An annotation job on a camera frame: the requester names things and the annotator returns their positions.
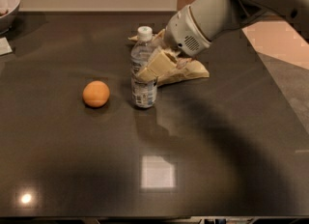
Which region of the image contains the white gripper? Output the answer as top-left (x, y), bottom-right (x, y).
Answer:
top-left (136, 5), bottom-right (211, 82)

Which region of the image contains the clear plastic water bottle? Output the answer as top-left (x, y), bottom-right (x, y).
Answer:
top-left (130, 26), bottom-right (157, 108)

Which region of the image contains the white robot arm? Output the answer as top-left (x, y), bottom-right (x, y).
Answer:
top-left (136, 0), bottom-right (309, 82)

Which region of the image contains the brown chip bag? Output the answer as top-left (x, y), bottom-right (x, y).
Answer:
top-left (127, 28), bottom-right (211, 87)

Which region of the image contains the orange fruit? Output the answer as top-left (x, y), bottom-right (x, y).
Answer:
top-left (82, 81), bottom-right (110, 108)

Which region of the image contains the white paper napkin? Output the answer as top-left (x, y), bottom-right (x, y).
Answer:
top-left (0, 38), bottom-right (13, 55)

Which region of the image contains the metal bowl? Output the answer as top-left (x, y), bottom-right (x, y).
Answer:
top-left (0, 0), bottom-right (21, 34)

